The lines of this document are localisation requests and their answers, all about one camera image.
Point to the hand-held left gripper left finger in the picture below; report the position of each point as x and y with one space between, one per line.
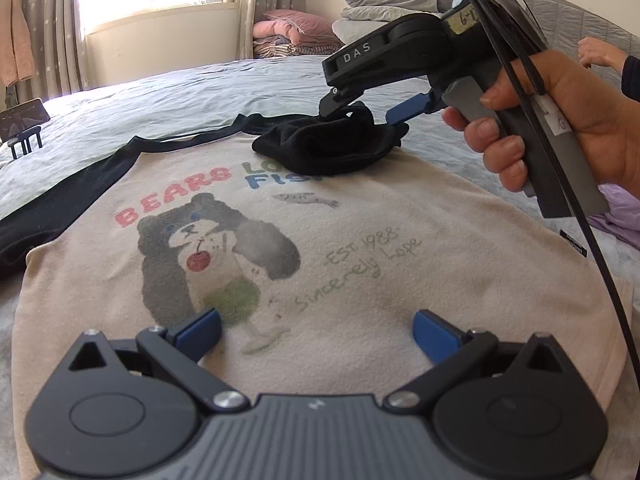
200 332

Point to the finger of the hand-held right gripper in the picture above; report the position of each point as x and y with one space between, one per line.
407 110
340 100

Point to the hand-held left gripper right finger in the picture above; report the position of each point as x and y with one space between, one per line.
435 335

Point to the beige bear print sweatshirt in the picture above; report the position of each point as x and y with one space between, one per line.
350 260

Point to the another person's forearm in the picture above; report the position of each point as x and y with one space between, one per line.
633 75

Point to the person's right hand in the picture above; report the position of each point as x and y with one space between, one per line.
600 120

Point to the striped folded blanket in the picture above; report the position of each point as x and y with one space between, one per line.
295 49

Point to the pink pillow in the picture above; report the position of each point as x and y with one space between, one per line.
305 22

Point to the grey star curtain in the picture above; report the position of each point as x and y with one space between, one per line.
270 0
55 25

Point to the grey padded headboard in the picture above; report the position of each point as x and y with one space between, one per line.
575 15

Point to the grey bed blanket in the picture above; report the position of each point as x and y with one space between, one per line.
150 92

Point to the lavender cloth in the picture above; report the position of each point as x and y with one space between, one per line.
617 215

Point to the blue phone stand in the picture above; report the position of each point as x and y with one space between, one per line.
25 144

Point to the smartphone on blue stand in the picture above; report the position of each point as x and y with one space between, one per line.
22 119

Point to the dark blue hanging cloth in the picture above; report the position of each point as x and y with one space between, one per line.
10 95

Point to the pink hanging jacket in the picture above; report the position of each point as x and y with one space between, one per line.
14 35

